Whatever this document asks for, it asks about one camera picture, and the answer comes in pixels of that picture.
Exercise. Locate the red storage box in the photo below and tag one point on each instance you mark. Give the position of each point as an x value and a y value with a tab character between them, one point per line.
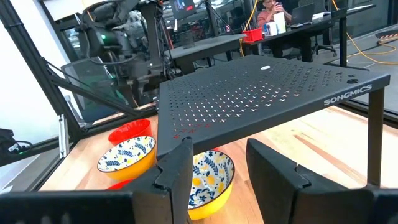
253	35

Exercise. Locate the blue and white box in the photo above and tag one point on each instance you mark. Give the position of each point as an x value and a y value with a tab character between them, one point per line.
271	29

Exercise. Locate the dark laptop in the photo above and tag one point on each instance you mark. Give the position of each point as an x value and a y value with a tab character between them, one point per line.
303	14

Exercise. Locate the black office desk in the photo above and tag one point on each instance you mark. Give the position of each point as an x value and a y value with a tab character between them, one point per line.
311	29

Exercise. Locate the red plastic mini bowl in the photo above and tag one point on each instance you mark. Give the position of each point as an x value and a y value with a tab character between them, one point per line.
119	185
127	130

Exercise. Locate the black rig frame post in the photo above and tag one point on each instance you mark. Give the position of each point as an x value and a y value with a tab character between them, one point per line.
31	56

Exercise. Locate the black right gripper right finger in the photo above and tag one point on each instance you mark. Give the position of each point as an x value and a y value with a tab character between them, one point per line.
280	199

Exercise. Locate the clear acrylic panel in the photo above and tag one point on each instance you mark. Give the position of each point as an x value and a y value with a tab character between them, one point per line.
90	81

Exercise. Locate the black office chair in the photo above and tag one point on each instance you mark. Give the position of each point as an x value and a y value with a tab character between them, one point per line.
323	46

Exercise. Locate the white metal bracket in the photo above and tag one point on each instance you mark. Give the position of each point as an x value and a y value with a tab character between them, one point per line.
63	137

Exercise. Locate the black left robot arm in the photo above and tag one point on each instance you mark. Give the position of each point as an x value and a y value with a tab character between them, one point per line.
102	40

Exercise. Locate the yellow floral patterned bowl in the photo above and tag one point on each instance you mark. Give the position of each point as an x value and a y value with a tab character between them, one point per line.
124	154
211	180

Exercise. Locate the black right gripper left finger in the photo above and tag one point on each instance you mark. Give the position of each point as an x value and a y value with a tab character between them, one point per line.
174	193

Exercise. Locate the black perforated metal shelf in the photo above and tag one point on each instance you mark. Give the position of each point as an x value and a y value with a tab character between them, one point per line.
248	93

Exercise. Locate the black computer monitor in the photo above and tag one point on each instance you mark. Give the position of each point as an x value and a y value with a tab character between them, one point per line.
183	7

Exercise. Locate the grey office desk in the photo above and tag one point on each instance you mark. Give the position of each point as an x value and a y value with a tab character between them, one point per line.
202	46

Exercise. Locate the person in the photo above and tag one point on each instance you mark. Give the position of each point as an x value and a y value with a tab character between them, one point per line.
267	15

